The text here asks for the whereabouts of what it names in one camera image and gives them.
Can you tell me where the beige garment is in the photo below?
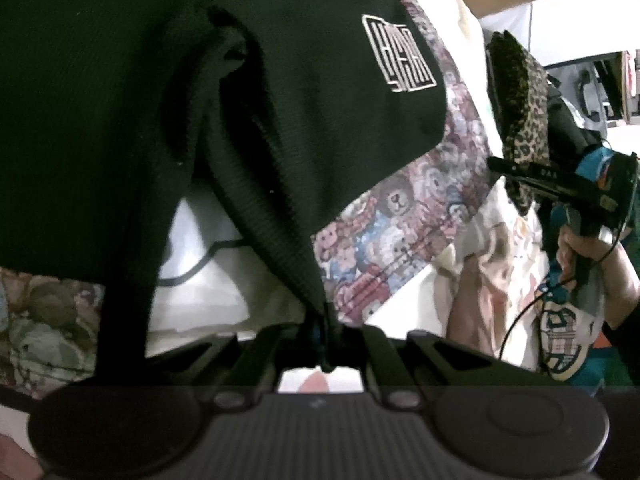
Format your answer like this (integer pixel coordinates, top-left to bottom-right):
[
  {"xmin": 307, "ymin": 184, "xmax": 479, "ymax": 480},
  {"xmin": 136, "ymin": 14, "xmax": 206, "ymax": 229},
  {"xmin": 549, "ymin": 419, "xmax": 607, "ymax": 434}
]
[{"xmin": 432, "ymin": 220, "xmax": 541, "ymax": 366}]

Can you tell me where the black waffle top with logo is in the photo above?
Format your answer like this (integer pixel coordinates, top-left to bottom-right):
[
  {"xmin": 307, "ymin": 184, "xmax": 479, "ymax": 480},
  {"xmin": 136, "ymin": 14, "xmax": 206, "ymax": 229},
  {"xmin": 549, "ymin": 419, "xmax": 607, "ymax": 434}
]
[{"xmin": 0, "ymin": 0, "xmax": 448, "ymax": 386}]

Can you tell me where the person's right hand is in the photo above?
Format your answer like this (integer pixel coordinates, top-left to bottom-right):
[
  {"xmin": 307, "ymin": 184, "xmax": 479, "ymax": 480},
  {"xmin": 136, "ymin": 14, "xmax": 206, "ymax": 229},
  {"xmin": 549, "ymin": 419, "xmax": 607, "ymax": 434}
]
[{"xmin": 556, "ymin": 225, "xmax": 640, "ymax": 328}]

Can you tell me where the grey duffel bag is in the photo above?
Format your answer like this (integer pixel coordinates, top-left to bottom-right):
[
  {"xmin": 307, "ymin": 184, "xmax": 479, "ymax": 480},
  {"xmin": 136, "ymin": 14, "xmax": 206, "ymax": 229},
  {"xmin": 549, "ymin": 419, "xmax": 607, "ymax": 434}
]
[{"xmin": 550, "ymin": 55, "xmax": 626, "ymax": 121}]

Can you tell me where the cream printed blanket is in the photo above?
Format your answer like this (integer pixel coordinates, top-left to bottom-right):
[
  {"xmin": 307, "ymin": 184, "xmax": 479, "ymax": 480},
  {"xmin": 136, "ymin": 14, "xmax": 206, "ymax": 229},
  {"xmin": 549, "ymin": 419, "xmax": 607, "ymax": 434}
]
[{"xmin": 0, "ymin": 0, "xmax": 553, "ymax": 461}]

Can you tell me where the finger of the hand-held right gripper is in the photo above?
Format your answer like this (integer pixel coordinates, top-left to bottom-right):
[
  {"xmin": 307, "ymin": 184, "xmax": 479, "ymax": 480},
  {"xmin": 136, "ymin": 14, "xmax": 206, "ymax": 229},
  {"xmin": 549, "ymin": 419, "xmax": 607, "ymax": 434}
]
[{"xmin": 487, "ymin": 156, "xmax": 583, "ymax": 196}]

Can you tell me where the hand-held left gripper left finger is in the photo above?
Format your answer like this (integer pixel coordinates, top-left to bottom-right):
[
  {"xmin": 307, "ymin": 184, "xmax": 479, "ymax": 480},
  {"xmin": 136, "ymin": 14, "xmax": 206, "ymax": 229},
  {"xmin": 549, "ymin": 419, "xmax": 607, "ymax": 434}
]
[{"xmin": 150, "ymin": 315, "xmax": 323, "ymax": 407}]

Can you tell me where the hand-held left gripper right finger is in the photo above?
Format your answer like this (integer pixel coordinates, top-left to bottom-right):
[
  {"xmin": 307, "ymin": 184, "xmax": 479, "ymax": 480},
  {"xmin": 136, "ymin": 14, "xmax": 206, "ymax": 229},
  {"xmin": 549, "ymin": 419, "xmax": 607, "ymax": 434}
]
[{"xmin": 325, "ymin": 325, "xmax": 506, "ymax": 407}]

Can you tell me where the bear print cloth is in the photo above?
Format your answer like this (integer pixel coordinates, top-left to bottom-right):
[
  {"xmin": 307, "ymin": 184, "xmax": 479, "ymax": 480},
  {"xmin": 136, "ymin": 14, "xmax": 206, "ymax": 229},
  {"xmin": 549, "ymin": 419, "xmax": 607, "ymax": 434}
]
[{"xmin": 0, "ymin": 0, "xmax": 501, "ymax": 401}]

